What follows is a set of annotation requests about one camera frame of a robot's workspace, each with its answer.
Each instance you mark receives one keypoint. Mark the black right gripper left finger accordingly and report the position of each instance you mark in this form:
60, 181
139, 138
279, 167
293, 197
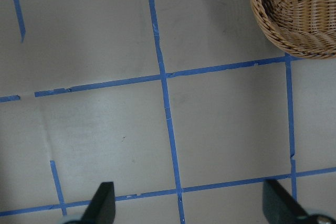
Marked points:
102, 206

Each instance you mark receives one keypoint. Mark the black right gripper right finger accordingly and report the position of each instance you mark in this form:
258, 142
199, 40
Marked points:
279, 207

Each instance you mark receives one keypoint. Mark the woven wicker basket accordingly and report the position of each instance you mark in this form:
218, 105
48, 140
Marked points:
301, 28

